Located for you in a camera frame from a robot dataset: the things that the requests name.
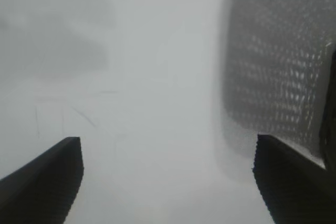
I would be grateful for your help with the dark brown woven basket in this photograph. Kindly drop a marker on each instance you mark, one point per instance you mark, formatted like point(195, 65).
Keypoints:
point(270, 64)

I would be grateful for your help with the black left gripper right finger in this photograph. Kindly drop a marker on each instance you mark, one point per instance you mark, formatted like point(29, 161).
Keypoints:
point(296, 190)

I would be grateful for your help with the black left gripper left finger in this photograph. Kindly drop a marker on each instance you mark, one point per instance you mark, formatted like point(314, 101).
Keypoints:
point(39, 187)

